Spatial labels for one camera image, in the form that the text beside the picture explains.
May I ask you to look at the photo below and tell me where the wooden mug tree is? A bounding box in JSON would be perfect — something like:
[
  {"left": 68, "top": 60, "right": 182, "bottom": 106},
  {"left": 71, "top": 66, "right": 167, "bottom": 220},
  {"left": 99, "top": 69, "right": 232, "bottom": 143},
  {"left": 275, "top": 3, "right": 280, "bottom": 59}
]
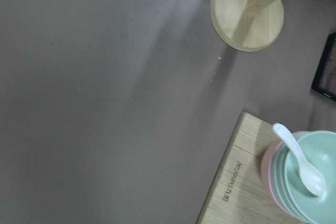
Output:
[{"left": 211, "top": 0, "right": 284, "bottom": 52}]

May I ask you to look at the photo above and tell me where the bamboo cutting board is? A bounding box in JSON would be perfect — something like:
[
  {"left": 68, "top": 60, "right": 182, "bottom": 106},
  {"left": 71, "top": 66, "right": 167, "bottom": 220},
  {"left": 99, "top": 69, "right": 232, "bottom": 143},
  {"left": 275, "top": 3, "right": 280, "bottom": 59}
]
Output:
[{"left": 196, "top": 112, "right": 336, "bottom": 224}]

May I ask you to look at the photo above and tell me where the pink lower bowl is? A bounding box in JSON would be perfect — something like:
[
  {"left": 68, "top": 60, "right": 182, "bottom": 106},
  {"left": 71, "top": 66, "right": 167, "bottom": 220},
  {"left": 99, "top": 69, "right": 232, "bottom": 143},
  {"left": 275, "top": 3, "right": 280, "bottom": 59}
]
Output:
[{"left": 260, "top": 138, "right": 306, "bottom": 222}]

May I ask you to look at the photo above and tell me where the green top bowl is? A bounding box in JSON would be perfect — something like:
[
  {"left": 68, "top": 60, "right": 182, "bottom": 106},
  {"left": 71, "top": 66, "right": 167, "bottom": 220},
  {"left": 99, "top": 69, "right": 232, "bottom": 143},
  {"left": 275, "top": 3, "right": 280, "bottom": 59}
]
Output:
[{"left": 270, "top": 129, "right": 336, "bottom": 223}]

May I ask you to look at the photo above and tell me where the white ceramic spoon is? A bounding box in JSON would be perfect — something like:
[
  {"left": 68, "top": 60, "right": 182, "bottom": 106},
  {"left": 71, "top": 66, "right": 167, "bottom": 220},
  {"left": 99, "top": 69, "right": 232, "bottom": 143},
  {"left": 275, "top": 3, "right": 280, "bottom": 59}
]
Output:
[{"left": 272, "top": 123, "right": 327, "bottom": 196}]

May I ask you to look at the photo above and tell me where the wire glass holder rack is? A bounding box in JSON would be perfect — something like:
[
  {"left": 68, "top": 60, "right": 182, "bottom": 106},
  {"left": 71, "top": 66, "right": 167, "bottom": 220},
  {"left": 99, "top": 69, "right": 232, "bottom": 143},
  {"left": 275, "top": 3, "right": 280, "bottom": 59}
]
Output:
[{"left": 311, "top": 32, "right": 335, "bottom": 101}]

